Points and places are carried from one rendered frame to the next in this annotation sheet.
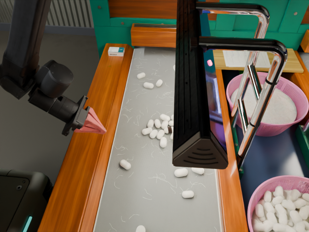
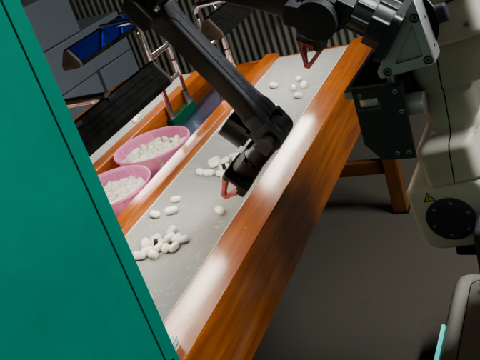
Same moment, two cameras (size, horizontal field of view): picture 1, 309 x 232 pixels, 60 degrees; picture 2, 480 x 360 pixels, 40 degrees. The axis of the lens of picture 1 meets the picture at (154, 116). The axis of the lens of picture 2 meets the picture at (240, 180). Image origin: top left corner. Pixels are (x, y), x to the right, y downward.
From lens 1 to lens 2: 191 cm
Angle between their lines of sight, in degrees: 105
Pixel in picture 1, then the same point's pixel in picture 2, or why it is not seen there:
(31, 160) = not seen: outside the picture
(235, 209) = (147, 189)
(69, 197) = (275, 178)
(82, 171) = (261, 194)
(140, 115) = (180, 260)
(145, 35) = not seen: hidden behind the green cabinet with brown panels
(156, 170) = (192, 213)
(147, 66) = not seen: hidden behind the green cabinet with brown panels
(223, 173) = (136, 207)
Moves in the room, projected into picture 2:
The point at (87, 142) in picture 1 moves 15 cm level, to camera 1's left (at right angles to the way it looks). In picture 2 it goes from (251, 215) to (311, 208)
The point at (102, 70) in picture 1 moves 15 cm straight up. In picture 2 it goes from (204, 308) to (178, 246)
